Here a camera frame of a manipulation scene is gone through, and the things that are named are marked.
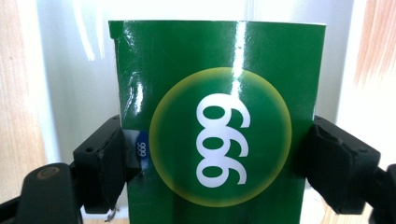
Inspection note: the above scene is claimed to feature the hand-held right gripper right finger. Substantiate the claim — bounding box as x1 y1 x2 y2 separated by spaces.
302 115 382 216

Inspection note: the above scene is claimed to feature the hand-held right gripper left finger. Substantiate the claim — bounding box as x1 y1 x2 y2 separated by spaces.
72 115 140 215

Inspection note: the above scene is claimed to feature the green and white medicine box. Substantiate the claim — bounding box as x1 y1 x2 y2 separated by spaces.
107 20 327 224

